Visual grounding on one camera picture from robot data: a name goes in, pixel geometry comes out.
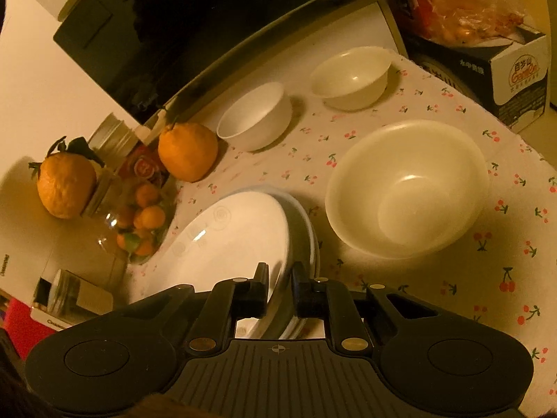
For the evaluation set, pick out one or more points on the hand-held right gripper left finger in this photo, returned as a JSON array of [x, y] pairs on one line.
[[261, 289]]

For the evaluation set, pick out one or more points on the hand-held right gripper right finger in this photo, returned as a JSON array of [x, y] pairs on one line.
[[300, 291]]

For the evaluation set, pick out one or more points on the white swirl-pattern plate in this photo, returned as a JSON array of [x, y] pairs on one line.
[[209, 261]]

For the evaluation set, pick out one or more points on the large cream bowl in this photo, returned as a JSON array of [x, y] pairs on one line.
[[404, 187]]

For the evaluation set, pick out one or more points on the small white bowl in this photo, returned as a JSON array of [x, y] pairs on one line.
[[256, 117]]

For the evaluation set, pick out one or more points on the medium cream bowl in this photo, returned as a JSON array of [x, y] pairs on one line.
[[352, 78]]

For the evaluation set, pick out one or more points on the pile of kumquats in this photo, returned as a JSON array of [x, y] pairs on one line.
[[146, 222]]

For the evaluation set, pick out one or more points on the cherry print tablecloth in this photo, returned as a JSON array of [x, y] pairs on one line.
[[435, 296]]

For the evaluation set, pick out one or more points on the red label jar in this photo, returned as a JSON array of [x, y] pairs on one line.
[[143, 167]]

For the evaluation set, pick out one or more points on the clear glass jar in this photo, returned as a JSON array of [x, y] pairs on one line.
[[104, 209]]

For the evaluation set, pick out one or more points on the dark jar with metal lid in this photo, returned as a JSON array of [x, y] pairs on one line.
[[65, 287]]

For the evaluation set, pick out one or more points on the white rectangular device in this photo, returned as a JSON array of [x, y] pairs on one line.
[[52, 320]]

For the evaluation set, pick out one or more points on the jar with ribbed metal lid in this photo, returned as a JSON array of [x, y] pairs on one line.
[[114, 133]]

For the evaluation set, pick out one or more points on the large orange with leaves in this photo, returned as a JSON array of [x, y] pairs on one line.
[[65, 187]]

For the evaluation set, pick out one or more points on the white kitchen appliance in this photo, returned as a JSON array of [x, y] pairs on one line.
[[43, 248]]

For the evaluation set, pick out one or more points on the red container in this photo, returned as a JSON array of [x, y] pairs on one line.
[[26, 326]]

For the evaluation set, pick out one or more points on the black microwave oven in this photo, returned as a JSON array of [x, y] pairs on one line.
[[196, 30]]

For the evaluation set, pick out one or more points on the black and white cardboard box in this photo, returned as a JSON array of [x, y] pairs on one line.
[[518, 82]]

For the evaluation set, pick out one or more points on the plastic bag of oranges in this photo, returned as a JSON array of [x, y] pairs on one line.
[[478, 4]]

